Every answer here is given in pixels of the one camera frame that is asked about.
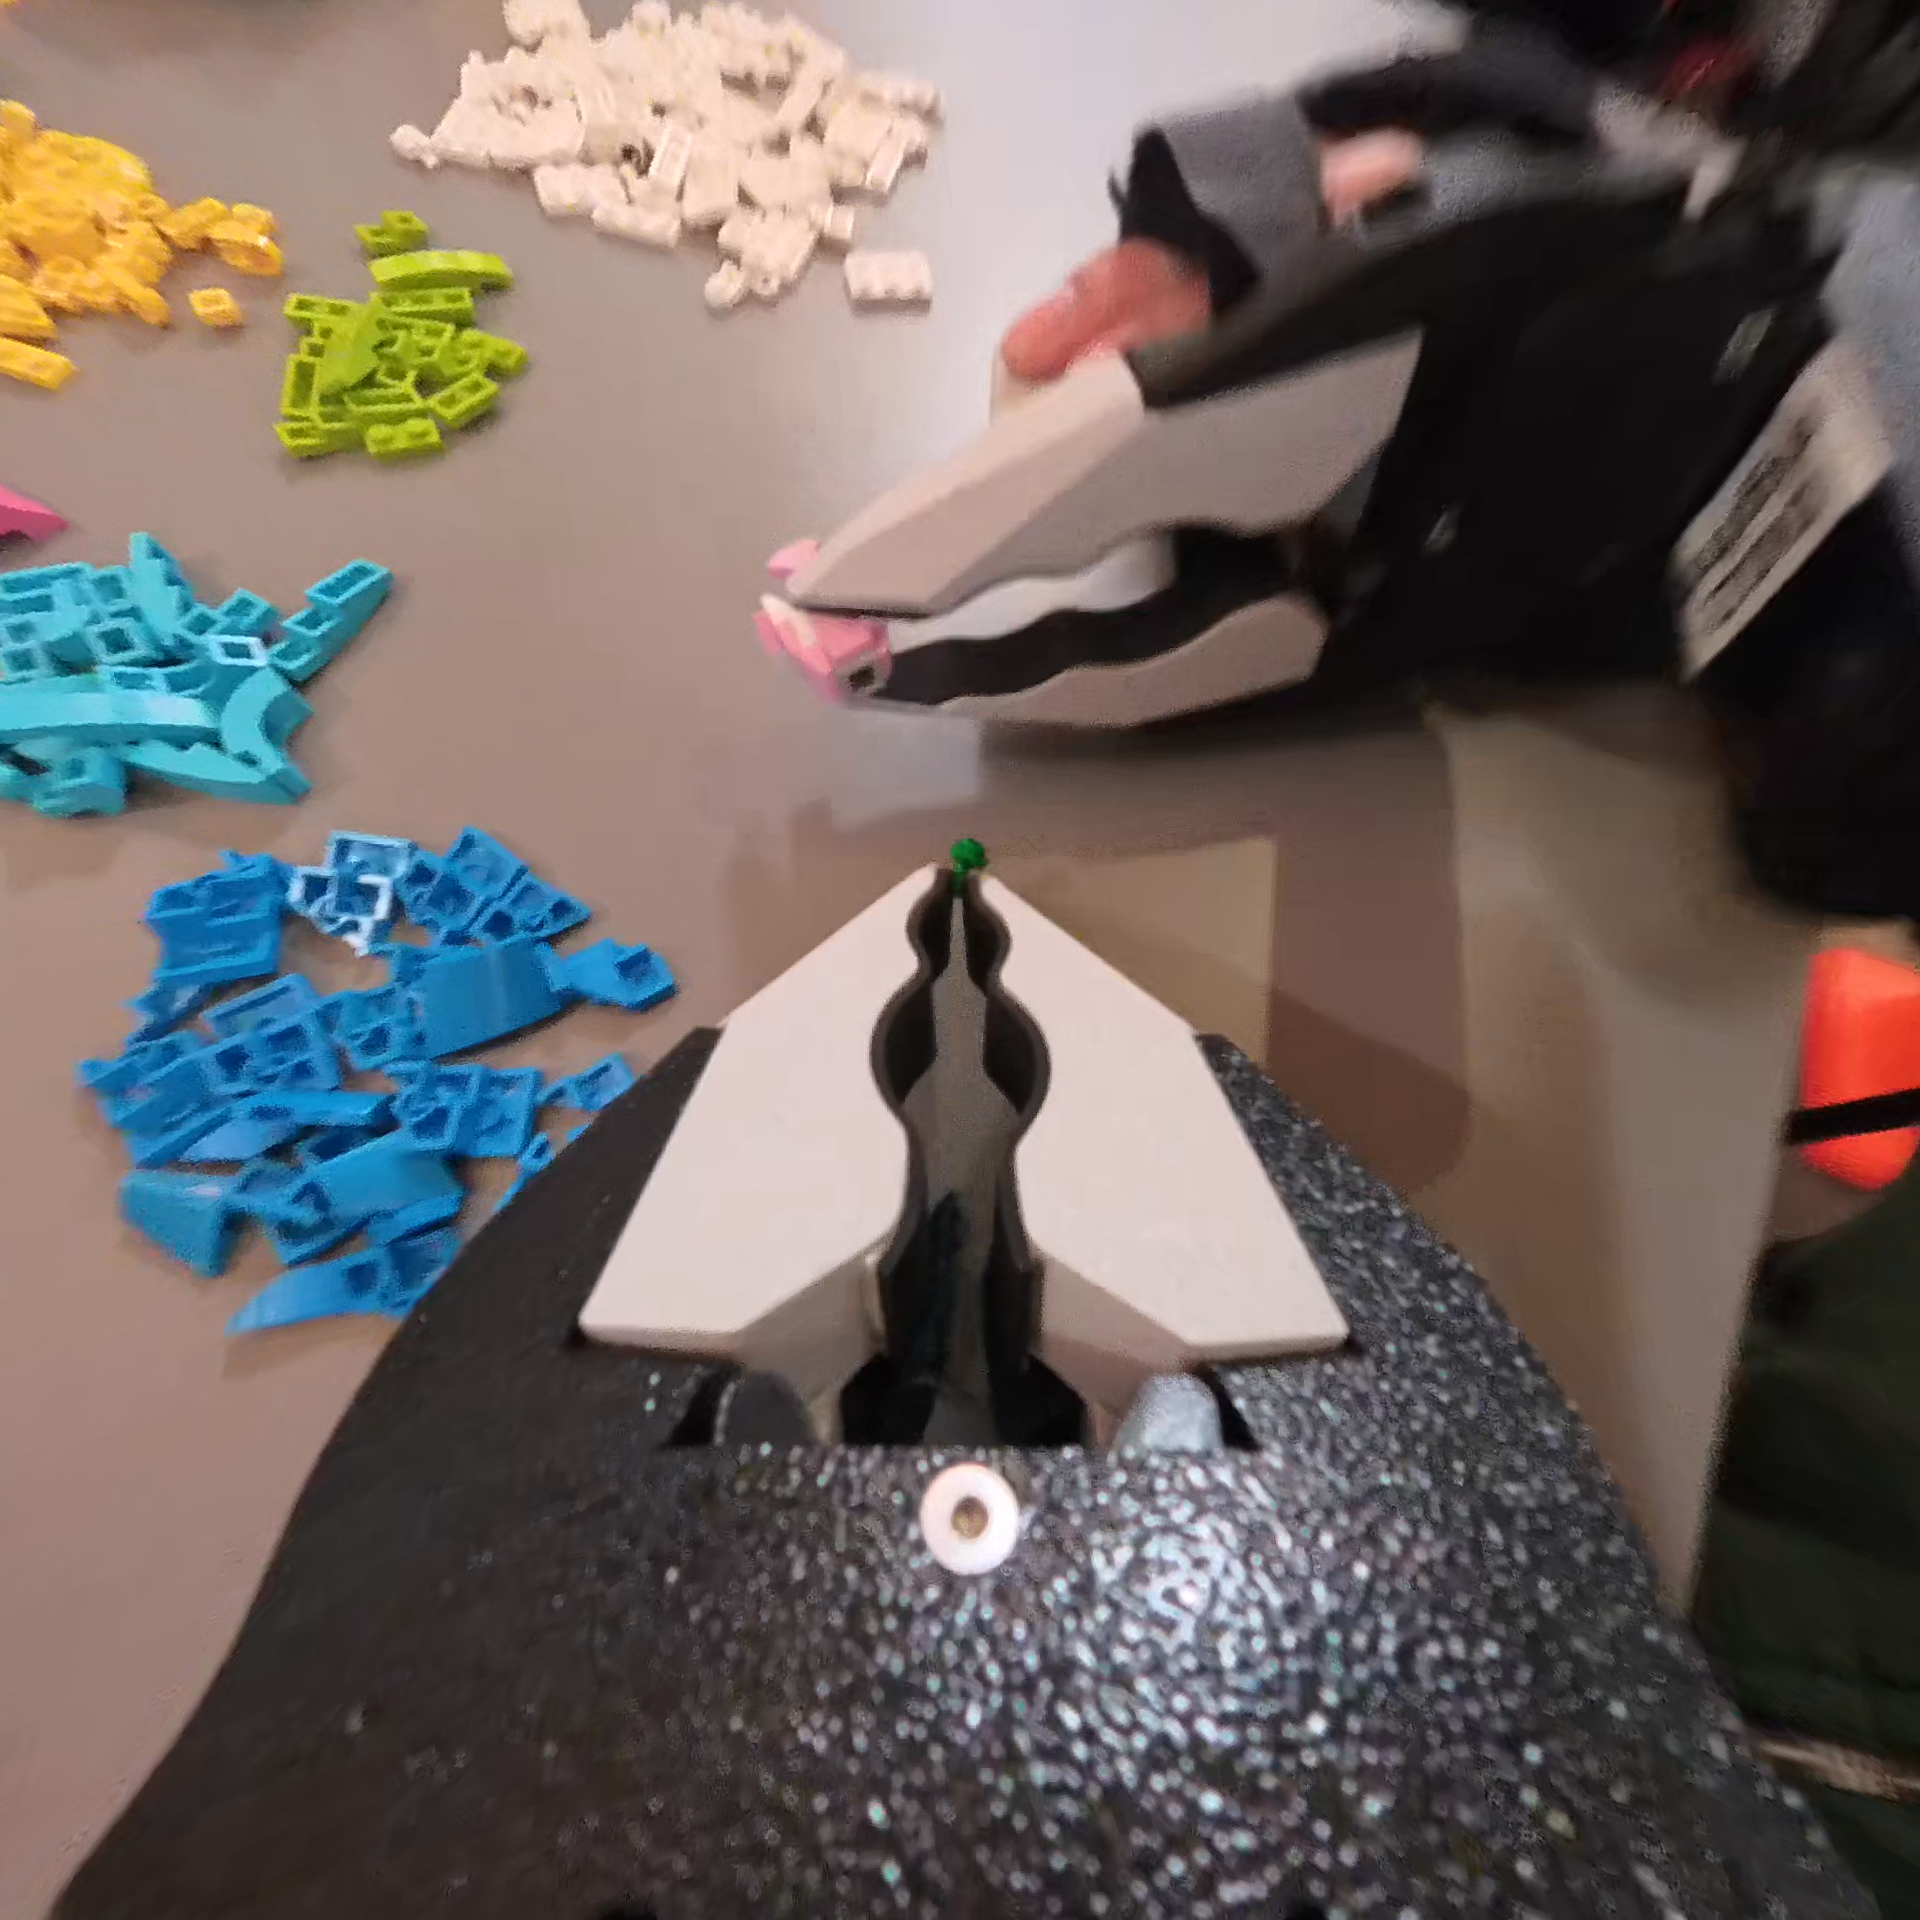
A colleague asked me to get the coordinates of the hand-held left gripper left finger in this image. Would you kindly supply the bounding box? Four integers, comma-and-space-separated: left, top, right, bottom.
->
578, 866, 966, 1402

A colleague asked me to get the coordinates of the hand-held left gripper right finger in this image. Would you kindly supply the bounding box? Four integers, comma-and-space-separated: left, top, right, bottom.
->
961, 869, 1352, 1402

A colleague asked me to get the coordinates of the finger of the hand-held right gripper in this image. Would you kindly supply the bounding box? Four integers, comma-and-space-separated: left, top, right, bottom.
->
782, 335, 1422, 616
883, 539, 1332, 731

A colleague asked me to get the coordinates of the pink lego assembly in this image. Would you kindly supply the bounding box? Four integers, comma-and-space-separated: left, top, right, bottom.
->
755, 538, 898, 708

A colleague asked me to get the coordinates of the pile of blue lego pieces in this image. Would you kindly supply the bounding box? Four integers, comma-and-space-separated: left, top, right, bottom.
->
78, 825, 681, 1338

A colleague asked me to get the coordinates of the pile of white lego pieces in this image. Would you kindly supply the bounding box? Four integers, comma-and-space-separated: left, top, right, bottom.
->
389, 0, 946, 312

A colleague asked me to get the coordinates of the pile of lime lego pieces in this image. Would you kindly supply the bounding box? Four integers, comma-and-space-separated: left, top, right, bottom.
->
273, 209, 532, 462

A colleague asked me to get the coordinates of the pile of cyan lego pieces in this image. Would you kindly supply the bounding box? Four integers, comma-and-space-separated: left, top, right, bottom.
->
0, 532, 396, 819

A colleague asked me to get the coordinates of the pile of yellow lego pieces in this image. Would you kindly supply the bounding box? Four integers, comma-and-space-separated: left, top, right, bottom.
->
0, 96, 286, 395

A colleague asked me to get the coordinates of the person's right hand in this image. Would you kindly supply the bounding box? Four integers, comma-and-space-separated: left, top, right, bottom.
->
999, 0, 1699, 381

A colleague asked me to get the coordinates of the person's dark green clothing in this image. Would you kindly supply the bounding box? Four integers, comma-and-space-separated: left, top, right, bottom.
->
1691, 1192, 1920, 1920

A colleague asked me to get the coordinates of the orange object with black strap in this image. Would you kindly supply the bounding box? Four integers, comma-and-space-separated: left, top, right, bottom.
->
1783, 945, 1920, 1194

